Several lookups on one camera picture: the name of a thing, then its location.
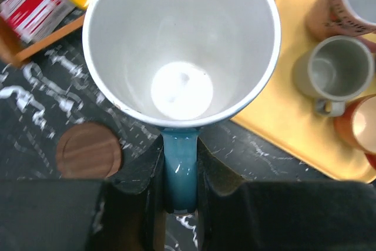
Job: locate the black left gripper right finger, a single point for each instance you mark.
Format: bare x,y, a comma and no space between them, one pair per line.
238,214

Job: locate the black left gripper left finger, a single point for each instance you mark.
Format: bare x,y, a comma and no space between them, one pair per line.
124,212

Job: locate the dark walnut coaster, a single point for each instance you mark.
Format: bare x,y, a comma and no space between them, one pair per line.
88,150

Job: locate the large blue mug back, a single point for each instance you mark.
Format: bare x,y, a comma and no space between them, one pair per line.
180,65

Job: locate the pink grey mug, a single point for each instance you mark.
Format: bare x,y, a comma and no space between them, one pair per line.
354,18

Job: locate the small red orange cup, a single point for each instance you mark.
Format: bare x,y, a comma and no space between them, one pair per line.
356,127

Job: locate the small grey green cup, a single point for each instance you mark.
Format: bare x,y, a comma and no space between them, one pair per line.
335,71

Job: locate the yellow serving tray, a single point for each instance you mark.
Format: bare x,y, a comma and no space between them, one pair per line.
286,117

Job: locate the orange wooden shelf rack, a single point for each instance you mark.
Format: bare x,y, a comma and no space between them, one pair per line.
15,54

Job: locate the red white small box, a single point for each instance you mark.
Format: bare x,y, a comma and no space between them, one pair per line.
32,20

